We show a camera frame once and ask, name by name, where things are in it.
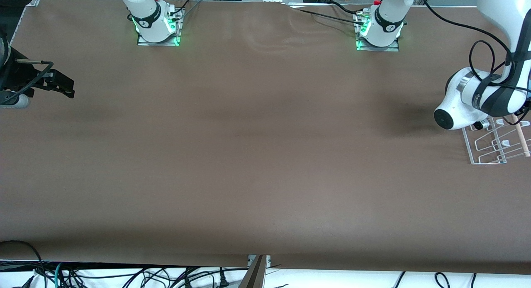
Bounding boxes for brown table cover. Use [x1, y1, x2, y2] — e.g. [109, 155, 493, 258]
[0, 0, 531, 276]

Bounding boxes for black right arm wrist cable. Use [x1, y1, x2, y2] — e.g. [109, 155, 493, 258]
[0, 60, 55, 106]

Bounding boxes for black arm wrist cable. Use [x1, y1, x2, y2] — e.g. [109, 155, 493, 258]
[419, 0, 531, 127]
[0, 60, 55, 106]

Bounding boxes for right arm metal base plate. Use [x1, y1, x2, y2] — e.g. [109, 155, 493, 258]
[137, 8, 182, 47]

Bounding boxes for thin black base cable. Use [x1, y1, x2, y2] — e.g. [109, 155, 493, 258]
[171, 0, 201, 15]

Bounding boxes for black looped floor cable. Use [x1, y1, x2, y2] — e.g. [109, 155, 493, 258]
[0, 240, 47, 288]

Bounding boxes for tangled black floor cables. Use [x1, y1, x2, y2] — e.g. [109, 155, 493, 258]
[62, 266, 249, 288]

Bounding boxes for long black table cable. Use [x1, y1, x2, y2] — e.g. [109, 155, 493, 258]
[286, 5, 368, 27]

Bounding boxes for short black table cable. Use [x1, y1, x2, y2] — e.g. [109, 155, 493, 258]
[329, 0, 368, 17]

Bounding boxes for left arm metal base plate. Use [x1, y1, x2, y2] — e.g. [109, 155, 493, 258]
[356, 12, 400, 52]

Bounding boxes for black left arm wrist cable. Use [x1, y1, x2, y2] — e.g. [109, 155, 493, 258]
[419, 0, 531, 127]

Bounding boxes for white wire cup rack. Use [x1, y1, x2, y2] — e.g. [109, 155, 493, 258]
[461, 114, 531, 165]

